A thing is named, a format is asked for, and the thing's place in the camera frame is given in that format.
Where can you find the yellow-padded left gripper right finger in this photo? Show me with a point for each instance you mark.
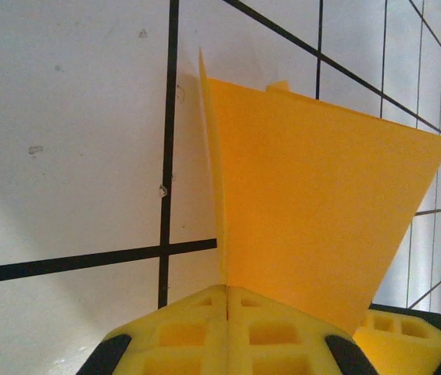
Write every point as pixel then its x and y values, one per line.
pixel 283 347

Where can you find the yellow paper sheet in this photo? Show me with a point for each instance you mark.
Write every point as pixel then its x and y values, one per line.
pixel 302 195

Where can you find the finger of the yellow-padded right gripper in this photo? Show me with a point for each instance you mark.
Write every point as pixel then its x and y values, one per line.
pixel 404 347

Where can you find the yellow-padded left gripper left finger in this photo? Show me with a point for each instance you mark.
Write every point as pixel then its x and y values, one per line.
pixel 181 343

